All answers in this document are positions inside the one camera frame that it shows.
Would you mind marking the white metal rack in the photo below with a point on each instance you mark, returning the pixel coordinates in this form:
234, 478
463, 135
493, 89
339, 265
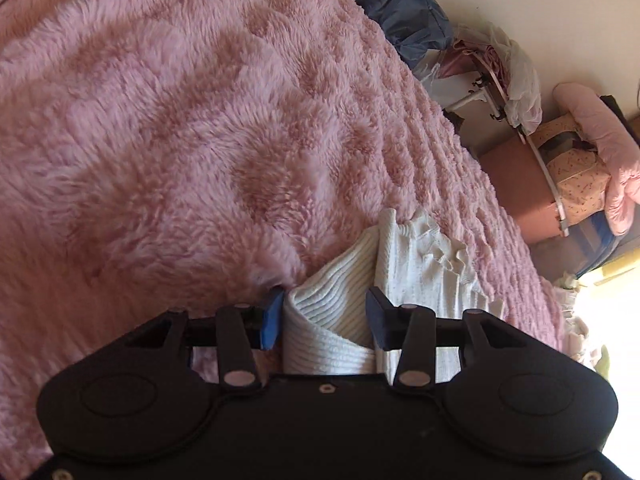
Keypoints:
475, 95

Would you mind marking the blue striped storage bag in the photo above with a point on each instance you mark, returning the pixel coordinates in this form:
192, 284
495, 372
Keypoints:
597, 242

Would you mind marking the clear plastic bag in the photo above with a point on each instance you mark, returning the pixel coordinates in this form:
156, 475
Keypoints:
520, 80

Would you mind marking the white ruffled bedding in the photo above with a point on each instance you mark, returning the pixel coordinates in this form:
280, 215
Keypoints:
585, 320

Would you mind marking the floral fabric bag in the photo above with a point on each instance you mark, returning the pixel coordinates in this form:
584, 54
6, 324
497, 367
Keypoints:
575, 170

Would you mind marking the blue fabric bag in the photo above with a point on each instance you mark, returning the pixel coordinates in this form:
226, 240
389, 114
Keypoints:
400, 10

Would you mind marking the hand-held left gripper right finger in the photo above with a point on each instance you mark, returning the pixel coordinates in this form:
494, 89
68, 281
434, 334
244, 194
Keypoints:
378, 321

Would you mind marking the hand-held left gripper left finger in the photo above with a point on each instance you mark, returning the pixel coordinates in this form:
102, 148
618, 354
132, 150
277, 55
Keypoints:
272, 316

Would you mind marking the pink fluffy blanket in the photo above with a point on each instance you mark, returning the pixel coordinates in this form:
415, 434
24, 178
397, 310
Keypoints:
200, 135

